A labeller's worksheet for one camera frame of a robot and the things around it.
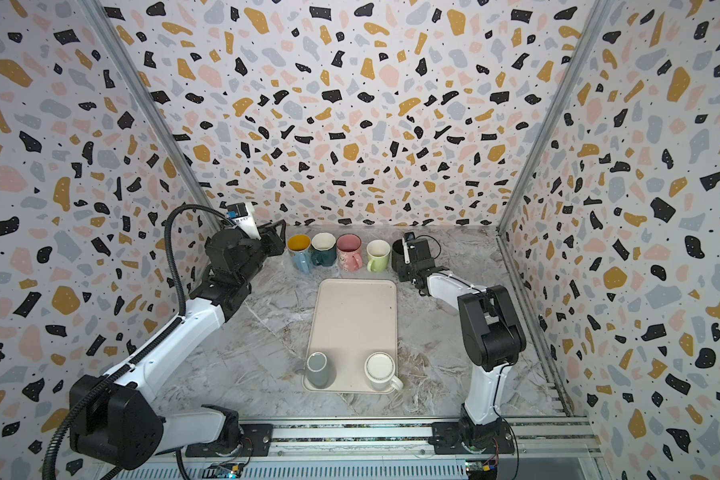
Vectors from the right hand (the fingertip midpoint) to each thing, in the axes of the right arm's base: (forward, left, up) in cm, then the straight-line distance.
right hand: (403, 256), depth 99 cm
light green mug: (+2, +8, -2) cm, 9 cm away
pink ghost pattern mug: (+2, +18, 0) cm, 18 cm away
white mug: (-36, +7, -3) cm, 37 cm away
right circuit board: (-56, -17, -11) cm, 60 cm away
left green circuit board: (-58, +43, -10) cm, 73 cm away
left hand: (-8, +33, +25) cm, 42 cm away
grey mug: (-38, +22, -2) cm, 44 cm away
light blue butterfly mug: (+1, +35, 0) cm, 35 cm away
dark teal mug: (+4, +27, -1) cm, 27 cm away
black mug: (+1, +2, 0) cm, 2 cm away
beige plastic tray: (-18, +17, -11) cm, 27 cm away
